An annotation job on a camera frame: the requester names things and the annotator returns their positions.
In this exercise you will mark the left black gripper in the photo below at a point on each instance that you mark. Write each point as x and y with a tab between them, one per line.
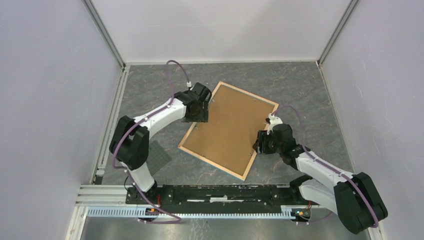
202	117

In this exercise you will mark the grey building block baseplate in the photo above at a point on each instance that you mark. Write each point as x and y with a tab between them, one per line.
158	157

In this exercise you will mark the aluminium frame rail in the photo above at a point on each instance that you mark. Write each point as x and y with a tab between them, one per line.
127	202

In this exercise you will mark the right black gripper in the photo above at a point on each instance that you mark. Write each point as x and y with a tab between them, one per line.
263	137

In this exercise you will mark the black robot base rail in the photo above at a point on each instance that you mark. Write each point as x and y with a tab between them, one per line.
225	199

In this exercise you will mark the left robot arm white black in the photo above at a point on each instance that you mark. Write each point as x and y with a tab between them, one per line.
130	142

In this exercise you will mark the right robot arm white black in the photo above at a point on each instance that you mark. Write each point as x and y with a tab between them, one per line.
353	197

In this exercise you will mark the wooden picture frame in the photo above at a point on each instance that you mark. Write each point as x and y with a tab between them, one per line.
228	129

